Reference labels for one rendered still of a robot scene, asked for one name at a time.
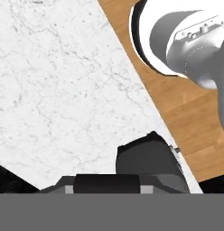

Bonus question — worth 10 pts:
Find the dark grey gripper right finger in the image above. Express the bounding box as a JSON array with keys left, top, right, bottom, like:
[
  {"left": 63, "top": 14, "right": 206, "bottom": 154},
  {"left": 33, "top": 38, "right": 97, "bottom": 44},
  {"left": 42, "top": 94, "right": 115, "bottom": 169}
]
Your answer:
[{"left": 106, "top": 174, "right": 191, "bottom": 194}]

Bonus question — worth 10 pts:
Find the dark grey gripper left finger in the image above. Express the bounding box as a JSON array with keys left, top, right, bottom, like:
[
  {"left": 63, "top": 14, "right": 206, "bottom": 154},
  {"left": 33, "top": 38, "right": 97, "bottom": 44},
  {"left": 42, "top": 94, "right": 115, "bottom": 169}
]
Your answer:
[{"left": 41, "top": 174, "right": 107, "bottom": 194}]

